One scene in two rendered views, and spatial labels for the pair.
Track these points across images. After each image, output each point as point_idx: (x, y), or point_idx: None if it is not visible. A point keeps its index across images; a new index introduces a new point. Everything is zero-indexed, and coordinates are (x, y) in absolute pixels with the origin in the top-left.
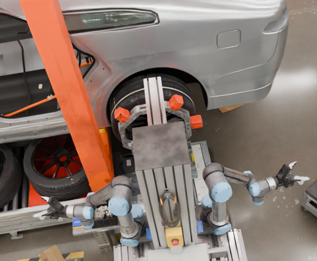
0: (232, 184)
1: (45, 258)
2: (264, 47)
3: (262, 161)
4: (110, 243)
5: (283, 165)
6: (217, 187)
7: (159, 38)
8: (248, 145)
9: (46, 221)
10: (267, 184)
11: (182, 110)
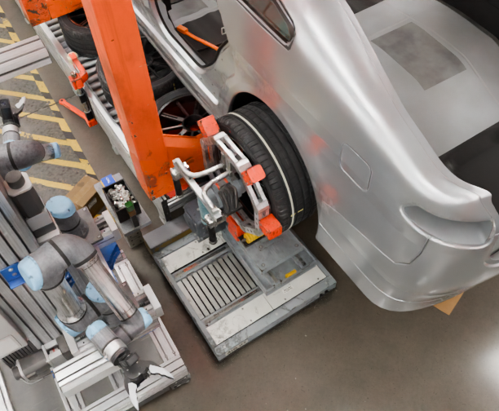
0: (286, 347)
1: (83, 183)
2: (396, 236)
3: (346, 377)
4: (127, 236)
5: (134, 352)
6: (25, 260)
7: (281, 72)
8: (365, 346)
9: (127, 161)
10: (103, 344)
11: (260, 194)
